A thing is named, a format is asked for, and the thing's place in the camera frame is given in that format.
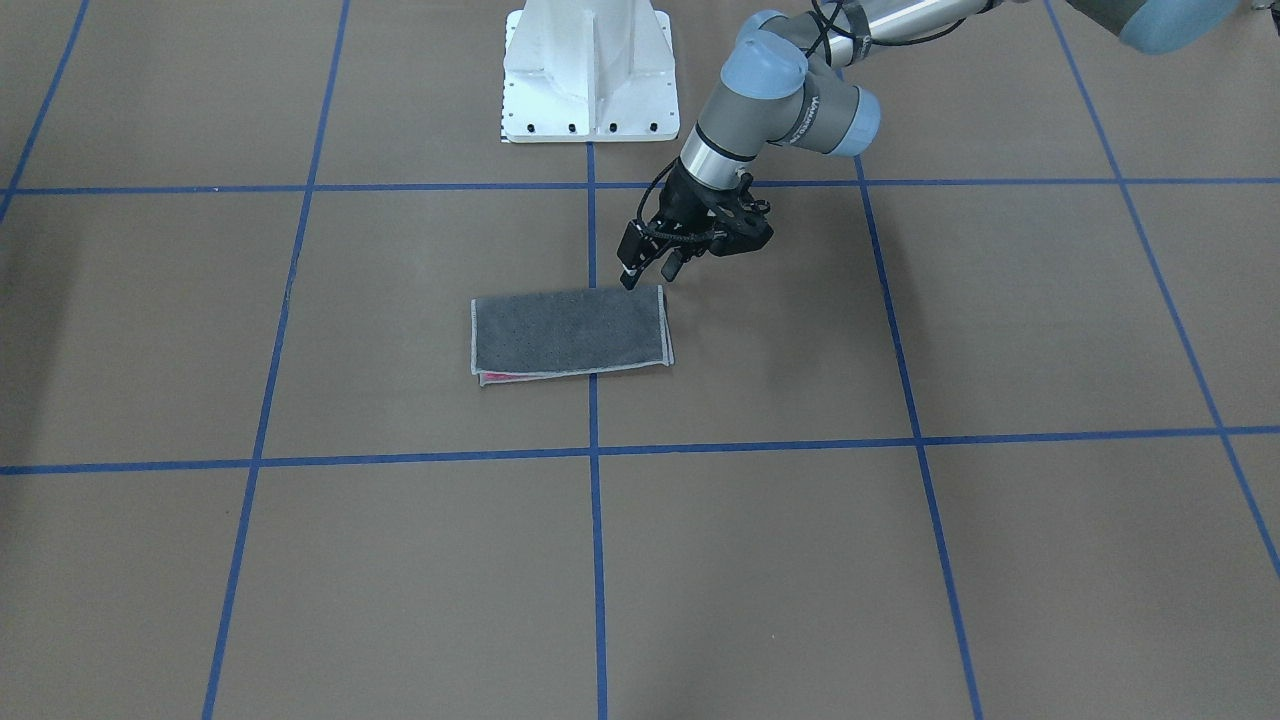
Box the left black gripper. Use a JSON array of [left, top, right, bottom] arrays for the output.
[[616, 160, 755, 291]]

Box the pink and grey towel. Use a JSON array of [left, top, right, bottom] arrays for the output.
[[470, 284, 675, 386]]

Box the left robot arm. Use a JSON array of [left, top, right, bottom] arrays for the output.
[[617, 1, 996, 290]]

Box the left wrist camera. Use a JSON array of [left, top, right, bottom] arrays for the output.
[[708, 199, 774, 258]]

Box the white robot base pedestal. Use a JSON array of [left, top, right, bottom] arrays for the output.
[[500, 1, 681, 143]]

